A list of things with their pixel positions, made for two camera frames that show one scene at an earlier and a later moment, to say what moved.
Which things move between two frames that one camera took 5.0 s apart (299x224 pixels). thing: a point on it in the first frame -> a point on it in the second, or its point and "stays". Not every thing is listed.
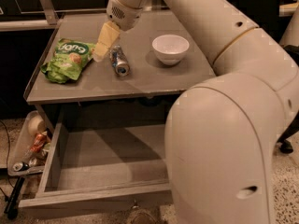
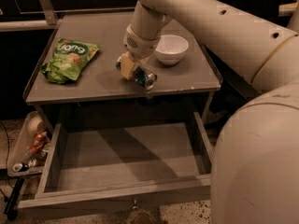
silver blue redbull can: (119, 61) -> (140, 77)
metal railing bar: (53, 21) stays
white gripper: (123, 15) -> (139, 47)
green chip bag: (68, 61) stays
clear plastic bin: (29, 155) stays
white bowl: (170, 49) stays
